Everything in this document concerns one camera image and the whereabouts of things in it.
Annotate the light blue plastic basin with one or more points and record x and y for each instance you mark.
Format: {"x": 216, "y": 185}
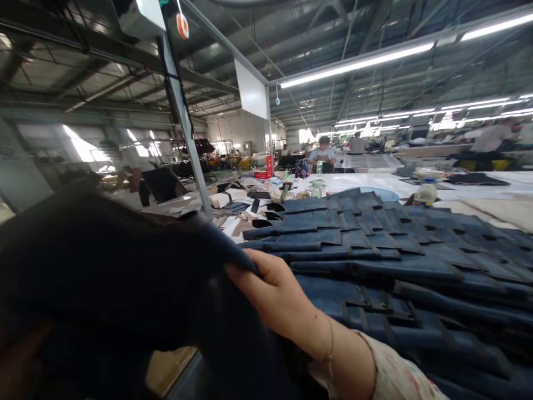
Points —
{"x": 385, "y": 193}

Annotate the white control box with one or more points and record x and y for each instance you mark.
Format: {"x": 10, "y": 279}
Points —
{"x": 141, "y": 16}

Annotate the white striped sheet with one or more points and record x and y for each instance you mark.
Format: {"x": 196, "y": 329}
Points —
{"x": 370, "y": 161}

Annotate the white hanging board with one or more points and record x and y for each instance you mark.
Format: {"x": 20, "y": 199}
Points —
{"x": 252, "y": 89}

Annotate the orange tape roll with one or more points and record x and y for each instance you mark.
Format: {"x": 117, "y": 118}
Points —
{"x": 182, "y": 26}

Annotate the plastic bottle with yellow label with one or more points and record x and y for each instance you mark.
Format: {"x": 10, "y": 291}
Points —
{"x": 424, "y": 196}

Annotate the person's right hand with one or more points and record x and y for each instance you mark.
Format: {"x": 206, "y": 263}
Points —
{"x": 283, "y": 300}

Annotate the grey metal frame post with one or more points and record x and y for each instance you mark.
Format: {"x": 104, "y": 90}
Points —
{"x": 187, "y": 125}

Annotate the beige fabric sheet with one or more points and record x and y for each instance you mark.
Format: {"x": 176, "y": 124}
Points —
{"x": 491, "y": 208}

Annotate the heap of white and black scraps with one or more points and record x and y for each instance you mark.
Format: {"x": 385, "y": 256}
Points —
{"x": 245, "y": 208}

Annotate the pile of blue denim pieces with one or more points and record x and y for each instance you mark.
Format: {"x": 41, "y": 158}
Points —
{"x": 408, "y": 271}

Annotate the red box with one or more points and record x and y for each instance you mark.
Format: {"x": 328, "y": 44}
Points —
{"x": 264, "y": 171}

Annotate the white cup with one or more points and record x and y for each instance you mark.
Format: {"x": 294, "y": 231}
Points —
{"x": 316, "y": 187}

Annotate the green bottle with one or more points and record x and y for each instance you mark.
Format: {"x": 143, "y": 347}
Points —
{"x": 319, "y": 167}

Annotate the black fabric sheet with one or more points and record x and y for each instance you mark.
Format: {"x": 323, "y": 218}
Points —
{"x": 474, "y": 179}

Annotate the dark blue fabric piece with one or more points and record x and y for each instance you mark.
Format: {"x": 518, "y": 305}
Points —
{"x": 125, "y": 271}

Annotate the long fluorescent light tube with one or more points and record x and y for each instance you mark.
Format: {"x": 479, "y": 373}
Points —
{"x": 358, "y": 64}

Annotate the person's right fingers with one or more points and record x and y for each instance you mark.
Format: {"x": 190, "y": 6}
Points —
{"x": 260, "y": 266}

